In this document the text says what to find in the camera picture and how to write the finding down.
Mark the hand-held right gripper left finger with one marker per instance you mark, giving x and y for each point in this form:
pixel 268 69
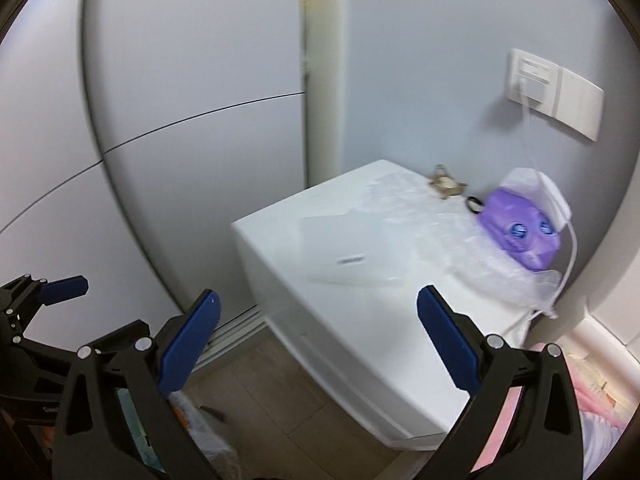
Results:
pixel 192 340

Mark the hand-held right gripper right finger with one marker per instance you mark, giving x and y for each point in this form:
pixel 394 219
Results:
pixel 450 340

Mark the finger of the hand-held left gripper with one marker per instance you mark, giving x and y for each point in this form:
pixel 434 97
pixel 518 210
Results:
pixel 62 287
pixel 120 335

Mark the clear plastic bag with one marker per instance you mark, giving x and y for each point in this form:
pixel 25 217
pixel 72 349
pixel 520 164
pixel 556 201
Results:
pixel 205 435

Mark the white nightstand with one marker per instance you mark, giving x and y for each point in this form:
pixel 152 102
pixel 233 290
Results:
pixel 380 340

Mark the clear bubble wrap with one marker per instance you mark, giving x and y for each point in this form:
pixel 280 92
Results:
pixel 450 230

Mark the purple tissue pack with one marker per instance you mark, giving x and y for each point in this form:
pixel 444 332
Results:
pixel 505 210

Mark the pink blanket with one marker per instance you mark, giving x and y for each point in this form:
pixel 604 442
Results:
pixel 592 392

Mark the small brown figurine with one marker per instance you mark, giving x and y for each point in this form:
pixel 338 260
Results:
pixel 445 185

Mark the white bed headboard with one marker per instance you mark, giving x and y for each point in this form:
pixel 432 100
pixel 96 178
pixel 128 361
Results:
pixel 607 332

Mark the striped lilac cloth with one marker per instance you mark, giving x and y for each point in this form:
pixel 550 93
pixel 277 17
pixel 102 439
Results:
pixel 602 442

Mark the white charger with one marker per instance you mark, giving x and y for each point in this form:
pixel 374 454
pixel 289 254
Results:
pixel 530 87

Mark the white wardrobe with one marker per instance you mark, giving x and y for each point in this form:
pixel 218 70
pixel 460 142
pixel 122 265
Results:
pixel 200 60

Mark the white wall socket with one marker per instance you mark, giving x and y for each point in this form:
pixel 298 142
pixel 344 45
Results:
pixel 532 67

